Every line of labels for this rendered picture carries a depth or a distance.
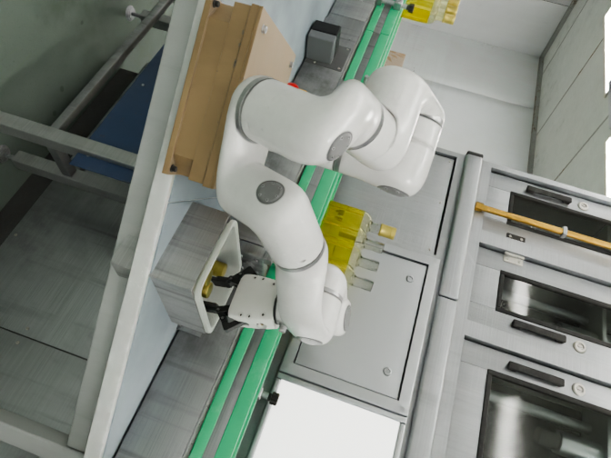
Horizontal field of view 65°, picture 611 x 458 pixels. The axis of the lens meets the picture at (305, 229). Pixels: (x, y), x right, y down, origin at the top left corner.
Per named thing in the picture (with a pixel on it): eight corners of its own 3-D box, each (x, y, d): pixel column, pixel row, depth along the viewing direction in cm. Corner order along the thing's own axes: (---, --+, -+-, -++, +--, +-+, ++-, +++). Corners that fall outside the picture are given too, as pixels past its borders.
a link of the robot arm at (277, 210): (368, 200, 72) (298, 164, 80) (342, 89, 55) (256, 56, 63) (296, 279, 67) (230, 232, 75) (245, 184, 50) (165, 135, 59)
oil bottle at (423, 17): (380, 13, 188) (450, 31, 185) (384, -1, 183) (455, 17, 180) (384, 4, 191) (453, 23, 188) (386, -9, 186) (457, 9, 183)
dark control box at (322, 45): (304, 57, 143) (330, 64, 142) (305, 34, 136) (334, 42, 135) (312, 41, 147) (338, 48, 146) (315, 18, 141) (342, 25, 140)
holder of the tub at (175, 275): (175, 330, 106) (207, 342, 105) (149, 275, 83) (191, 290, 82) (208, 266, 115) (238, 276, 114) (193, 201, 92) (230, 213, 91)
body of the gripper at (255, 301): (285, 338, 94) (234, 328, 98) (299, 293, 99) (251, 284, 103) (274, 323, 88) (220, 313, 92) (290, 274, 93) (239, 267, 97)
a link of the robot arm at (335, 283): (333, 310, 78) (346, 260, 83) (274, 300, 82) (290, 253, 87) (347, 343, 90) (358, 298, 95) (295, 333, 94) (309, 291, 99)
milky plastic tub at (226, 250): (173, 323, 102) (210, 337, 101) (151, 278, 83) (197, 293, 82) (207, 256, 111) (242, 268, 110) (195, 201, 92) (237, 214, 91)
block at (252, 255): (235, 270, 115) (262, 279, 114) (233, 251, 107) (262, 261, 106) (241, 258, 117) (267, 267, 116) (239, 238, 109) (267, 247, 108)
